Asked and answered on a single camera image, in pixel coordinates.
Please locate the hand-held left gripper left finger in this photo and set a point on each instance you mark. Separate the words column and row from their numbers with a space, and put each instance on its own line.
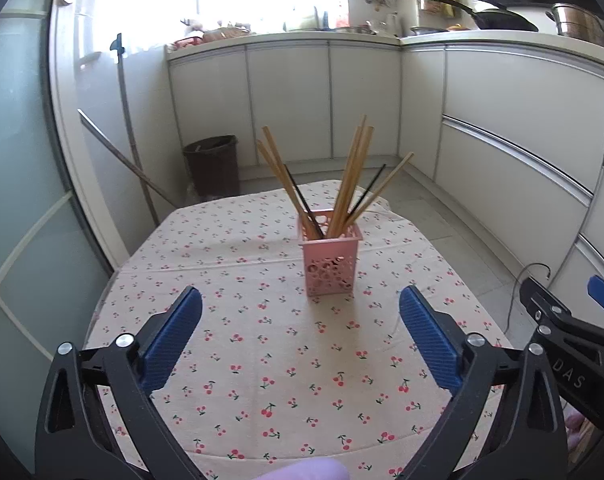
column 174, row 340

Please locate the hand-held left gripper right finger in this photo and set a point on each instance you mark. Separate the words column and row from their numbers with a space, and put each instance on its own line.
column 429, row 345

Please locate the pink perforated utensil holder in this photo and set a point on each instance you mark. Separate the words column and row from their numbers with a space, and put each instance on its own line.
column 332, row 265

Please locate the black chopstick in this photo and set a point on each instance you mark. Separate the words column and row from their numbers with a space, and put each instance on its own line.
column 297, row 190
column 370, row 185

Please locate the bunch of wooden chopsticks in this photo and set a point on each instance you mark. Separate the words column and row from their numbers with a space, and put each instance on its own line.
column 347, row 185

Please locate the person's left hand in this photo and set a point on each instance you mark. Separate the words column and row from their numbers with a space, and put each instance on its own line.
column 307, row 472

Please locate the cherry print tablecloth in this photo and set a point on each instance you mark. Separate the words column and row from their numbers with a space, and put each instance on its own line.
column 282, row 335

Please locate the brown trash bin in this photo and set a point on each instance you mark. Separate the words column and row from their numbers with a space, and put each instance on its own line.
column 212, row 170

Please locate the plain metal mop pole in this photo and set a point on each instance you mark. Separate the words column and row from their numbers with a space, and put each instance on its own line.
column 117, row 152

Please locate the white cabinet with drawers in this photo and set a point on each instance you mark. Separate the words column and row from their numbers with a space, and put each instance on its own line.
column 507, row 110

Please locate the frosted glass sliding door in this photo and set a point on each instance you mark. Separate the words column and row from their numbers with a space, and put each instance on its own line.
column 27, row 185

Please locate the mop pole with black clip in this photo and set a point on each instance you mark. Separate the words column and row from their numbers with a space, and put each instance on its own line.
column 127, row 125

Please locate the white cabinet with doors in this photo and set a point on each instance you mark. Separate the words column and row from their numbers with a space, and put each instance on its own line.
column 287, row 100

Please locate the steel cooking pot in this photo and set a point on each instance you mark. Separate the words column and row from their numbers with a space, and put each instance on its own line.
column 579, row 25

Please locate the white kitchen countertop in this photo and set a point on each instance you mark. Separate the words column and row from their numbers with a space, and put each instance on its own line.
column 482, row 37

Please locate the black wok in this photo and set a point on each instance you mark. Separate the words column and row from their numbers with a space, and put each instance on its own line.
column 502, row 20

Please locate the red countertop container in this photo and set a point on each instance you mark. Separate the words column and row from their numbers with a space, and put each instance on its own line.
column 189, row 43

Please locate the woven food basket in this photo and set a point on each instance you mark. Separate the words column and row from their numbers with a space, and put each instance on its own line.
column 224, row 35

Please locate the yellow packet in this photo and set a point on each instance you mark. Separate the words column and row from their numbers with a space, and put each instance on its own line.
column 449, row 0

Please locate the steel basin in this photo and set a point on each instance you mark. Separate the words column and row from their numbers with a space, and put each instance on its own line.
column 354, row 30

